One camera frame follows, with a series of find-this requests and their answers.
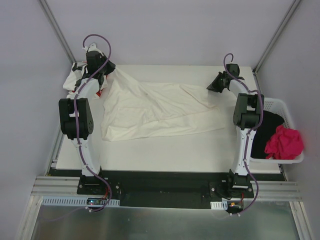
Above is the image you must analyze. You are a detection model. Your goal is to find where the cream white t shirt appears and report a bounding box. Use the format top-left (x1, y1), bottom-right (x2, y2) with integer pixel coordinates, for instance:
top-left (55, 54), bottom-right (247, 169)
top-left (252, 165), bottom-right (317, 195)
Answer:
top-left (100, 69), bottom-right (225, 142)

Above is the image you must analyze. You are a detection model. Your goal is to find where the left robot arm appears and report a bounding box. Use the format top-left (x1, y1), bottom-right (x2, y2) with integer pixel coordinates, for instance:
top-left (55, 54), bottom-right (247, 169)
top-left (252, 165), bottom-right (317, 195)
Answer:
top-left (58, 49), bottom-right (116, 177)

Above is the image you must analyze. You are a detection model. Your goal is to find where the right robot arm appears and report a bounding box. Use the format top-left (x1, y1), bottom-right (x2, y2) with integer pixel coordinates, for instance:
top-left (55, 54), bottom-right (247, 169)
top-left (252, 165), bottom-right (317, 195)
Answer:
top-left (207, 63), bottom-right (264, 176)

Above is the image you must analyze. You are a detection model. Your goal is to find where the white black patterned folded shirt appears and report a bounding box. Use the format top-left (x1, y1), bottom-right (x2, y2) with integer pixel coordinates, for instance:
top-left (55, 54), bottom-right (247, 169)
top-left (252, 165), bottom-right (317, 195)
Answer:
top-left (63, 61), bottom-right (108, 92)

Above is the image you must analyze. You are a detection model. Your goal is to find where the red white folded shirt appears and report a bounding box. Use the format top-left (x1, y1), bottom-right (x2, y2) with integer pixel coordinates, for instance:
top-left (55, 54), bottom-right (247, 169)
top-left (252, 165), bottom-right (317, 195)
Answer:
top-left (66, 90), bottom-right (102, 99)

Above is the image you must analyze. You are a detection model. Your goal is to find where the white plastic laundry basket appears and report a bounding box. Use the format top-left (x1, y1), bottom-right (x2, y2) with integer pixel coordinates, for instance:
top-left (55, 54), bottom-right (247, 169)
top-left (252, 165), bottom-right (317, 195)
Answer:
top-left (250, 97), bottom-right (304, 164)

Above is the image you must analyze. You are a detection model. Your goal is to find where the black garment in basket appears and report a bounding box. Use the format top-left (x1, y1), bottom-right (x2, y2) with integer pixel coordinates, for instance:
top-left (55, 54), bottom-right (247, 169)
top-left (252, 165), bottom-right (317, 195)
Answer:
top-left (250, 110), bottom-right (285, 159)

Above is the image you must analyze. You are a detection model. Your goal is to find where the pink garment in basket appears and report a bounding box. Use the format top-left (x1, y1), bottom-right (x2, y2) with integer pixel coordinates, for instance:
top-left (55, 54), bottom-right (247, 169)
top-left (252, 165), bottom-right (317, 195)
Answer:
top-left (264, 125), bottom-right (304, 160)

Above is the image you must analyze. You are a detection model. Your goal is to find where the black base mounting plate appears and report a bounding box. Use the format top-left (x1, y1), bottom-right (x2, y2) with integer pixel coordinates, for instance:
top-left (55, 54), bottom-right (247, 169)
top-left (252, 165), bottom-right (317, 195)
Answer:
top-left (77, 170), bottom-right (254, 209)

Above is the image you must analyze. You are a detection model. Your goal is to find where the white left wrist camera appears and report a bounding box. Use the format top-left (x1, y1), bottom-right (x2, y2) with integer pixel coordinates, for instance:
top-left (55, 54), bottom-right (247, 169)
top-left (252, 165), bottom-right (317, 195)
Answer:
top-left (82, 42), bottom-right (103, 54)

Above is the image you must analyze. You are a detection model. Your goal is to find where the left aluminium frame post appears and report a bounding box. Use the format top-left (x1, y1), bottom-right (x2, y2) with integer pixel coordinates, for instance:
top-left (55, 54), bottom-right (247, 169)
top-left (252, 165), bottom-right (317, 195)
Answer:
top-left (38, 0), bottom-right (76, 64)

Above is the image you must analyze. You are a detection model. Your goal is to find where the aluminium frame post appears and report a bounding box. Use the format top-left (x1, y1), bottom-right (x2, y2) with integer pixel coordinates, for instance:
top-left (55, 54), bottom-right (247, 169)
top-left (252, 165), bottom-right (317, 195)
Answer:
top-left (38, 0), bottom-right (76, 64)
top-left (252, 0), bottom-right (302, 76)

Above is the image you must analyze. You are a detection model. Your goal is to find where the right aluminium frame post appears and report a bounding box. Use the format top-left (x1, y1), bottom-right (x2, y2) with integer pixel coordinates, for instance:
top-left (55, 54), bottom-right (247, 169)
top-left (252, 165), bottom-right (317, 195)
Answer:
top-left (252, 0), bottom-right (302, 76)

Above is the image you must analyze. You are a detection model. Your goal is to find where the right white cable duct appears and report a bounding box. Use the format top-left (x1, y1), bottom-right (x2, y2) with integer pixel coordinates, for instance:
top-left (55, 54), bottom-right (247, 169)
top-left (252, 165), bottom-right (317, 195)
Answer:
top-left (210, 201), bottom-right (228, 211)

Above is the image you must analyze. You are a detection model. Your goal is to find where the white cable duct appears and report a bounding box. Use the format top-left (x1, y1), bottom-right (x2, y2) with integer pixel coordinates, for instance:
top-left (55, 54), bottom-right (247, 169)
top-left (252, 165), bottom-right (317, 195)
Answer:
top-left (210, 201), bottom-right (228, 211)
top-left (42, 196), bottom-right (120, 208)

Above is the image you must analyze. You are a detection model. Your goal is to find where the left white cable duct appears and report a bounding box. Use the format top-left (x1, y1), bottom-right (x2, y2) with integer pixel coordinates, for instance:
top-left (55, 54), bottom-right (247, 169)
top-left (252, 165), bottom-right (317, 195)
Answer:
top-left (42, 196), bottom-right (120, 208)

